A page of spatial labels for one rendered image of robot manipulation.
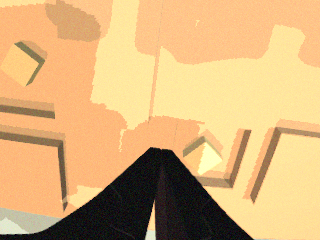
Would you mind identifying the tan square block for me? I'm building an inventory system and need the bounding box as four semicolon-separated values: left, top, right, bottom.
0;43;45;88
181;135;223;176

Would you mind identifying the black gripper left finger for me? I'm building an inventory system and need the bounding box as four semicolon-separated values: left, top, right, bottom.
0;147;160;240

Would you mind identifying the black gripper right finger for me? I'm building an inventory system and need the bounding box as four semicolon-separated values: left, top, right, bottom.
155;148;253;240

